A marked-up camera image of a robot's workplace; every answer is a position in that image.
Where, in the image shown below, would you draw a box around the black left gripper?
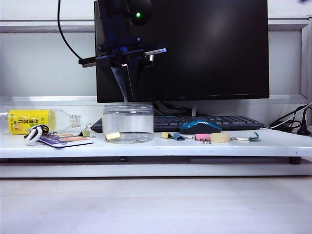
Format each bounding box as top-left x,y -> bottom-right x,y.
78,36 -> 168,103

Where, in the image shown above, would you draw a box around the round transparent plastic jar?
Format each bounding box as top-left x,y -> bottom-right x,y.
102,104 -> 155,144

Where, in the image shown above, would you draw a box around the white desk riser board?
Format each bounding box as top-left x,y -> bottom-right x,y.
0,105 -> 312,159

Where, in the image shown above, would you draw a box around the blue binder clip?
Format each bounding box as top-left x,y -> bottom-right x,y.
173,132 -> 195,142

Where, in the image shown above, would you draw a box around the black computer monitor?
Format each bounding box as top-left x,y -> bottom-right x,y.
94,0 -> 270,103

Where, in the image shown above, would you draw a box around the purple orange printed card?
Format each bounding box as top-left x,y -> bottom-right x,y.
39,133 -> 95,150

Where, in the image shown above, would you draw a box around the black and blue mouse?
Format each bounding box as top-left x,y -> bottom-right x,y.
179,119 -> 223,135

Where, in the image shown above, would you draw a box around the pink binder clip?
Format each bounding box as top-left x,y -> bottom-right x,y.
195,133 -> 212,145

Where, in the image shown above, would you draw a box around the yellow label plastic bottle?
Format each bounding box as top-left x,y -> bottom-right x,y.
0,109 -> 82,136

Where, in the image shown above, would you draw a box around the black computer keyboard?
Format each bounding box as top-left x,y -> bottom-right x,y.
90,115 -> 266,134

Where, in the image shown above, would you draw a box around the teal binder clip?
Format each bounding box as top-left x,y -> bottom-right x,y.
229,132 -> 261,142

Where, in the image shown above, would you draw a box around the black power plug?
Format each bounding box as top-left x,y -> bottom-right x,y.
296,120 -> 312,136

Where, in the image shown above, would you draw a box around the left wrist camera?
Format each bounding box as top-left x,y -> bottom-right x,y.
144,53 -> 156,68

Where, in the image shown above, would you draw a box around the black monitor cables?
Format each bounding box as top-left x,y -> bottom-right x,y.
153,101 -> 193,117

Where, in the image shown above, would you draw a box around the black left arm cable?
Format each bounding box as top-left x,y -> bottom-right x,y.
57,0 -> 85,60

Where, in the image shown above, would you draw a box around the silver aluminium frame rail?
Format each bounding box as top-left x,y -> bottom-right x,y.
0,95 -> 308,106

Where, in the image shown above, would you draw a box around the black lanyard clasp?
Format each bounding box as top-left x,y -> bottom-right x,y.
38,124 -> 59,136

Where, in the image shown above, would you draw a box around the grey aluminium frame rail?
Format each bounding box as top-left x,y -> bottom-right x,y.
0,19 -> 308,34

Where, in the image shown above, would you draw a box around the white rope lanyard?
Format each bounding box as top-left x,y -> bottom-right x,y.
23,127 -> 44,146

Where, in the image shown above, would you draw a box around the aluminium frame post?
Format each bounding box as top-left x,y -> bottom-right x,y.
300,14 -> 312,99

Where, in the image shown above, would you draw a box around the black power cables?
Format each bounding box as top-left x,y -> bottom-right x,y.
269,102 -> 312,134

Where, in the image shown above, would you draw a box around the white cable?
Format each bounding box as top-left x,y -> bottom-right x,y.
270,103 -> 312,129

